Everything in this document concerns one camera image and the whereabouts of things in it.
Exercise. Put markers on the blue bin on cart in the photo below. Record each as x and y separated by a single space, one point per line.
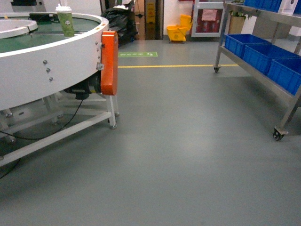
260 56
286 73
236 43

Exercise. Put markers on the orange motor cover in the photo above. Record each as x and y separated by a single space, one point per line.
109 59

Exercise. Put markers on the black garbage bag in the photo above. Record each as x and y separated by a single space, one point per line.
123 22

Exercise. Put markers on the white round conveyor table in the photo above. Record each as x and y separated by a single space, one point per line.
50 85

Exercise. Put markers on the steel wheeled shelf cart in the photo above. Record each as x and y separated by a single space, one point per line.
293 102

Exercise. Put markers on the yellow mop bucket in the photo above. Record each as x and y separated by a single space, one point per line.
177 33

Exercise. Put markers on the green paper cup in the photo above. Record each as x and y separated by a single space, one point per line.
64 14

